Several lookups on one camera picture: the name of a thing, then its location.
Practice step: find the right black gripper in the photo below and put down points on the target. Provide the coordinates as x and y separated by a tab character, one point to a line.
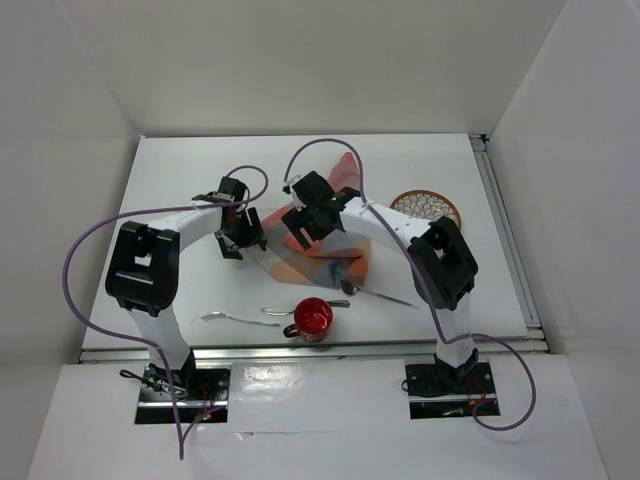
294	221

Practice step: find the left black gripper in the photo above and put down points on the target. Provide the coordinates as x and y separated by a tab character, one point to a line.
253	234

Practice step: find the checkered orange grey cloth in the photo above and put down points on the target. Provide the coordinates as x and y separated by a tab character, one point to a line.
337	258

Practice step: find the floral patterned plate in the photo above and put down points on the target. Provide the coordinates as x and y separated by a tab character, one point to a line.
428	205

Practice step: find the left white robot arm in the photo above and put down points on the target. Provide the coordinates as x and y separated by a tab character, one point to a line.
143	275

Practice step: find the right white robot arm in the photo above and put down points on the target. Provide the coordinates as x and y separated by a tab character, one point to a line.
442	266

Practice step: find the silver knife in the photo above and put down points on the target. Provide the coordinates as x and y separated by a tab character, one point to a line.
282	311

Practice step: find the silver fork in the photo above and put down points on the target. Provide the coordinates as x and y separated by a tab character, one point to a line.
216	315

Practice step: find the silver spoon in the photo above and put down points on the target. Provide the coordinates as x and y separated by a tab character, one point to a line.
352	290

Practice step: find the red enamel mug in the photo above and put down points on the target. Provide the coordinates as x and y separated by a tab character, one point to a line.
313	318

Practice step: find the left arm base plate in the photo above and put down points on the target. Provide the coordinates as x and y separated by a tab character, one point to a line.
207	396

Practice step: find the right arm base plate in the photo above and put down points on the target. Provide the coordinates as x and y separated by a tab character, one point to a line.
430	398

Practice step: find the aluminium frame rail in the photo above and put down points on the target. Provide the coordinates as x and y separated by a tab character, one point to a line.
170	171

